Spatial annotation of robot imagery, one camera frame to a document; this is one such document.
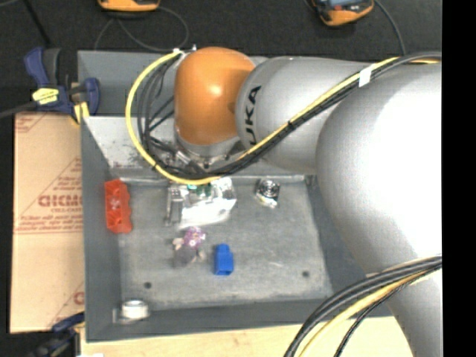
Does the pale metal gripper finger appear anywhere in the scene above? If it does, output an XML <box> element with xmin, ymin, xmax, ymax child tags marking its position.
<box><xmin>165</xmin><ymin>187</ymin><xmax>175</xmax><ymax>226</ymax></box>
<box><xmin>173</xmin><ymin>187</ymin><xmax>184</xmax><ymax>225</ymax></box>

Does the purple and grey toy figure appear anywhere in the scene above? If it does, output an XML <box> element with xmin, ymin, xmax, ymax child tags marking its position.
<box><xmin>171</xmin><ymin>225</ymin><xmax>208</xmax><ymax>268</ymax></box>

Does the red plastic toy block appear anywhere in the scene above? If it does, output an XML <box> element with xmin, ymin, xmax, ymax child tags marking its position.
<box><xmin>104</xmin><ymin>178</ymin><xmax>133</xmax><ymax>235</ymax></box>

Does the shiny round metal object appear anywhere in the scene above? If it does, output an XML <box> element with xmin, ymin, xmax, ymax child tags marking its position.
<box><xmin>254</xmin><ymin>178</ymin><xmax>281</xmax><ymax>209</ymax></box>

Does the blue plastic toy block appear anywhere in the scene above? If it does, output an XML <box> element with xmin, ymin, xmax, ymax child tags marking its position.
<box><xmin>213</xmin><ymin>243</ymin><xmax>235</xmax><ymax>276</ymax></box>

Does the grey metal bin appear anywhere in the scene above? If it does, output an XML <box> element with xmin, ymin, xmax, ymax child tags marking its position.
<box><xmin>77</xmin><ymin>49</ymin><xmax>392</xmax><ymax>341</ymax></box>

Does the white round cap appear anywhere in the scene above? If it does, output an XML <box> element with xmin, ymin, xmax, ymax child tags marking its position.
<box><xmin>112</xmin><ymin>299</ymin><xmax>151</xmax><ymax>325</ymax></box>

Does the brown cardboard board, red print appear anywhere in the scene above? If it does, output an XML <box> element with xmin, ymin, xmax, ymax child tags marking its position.
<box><xmin>8</xmin><ymin>111</ymin><xmax>87</xmax><ymax>335</ymax></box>

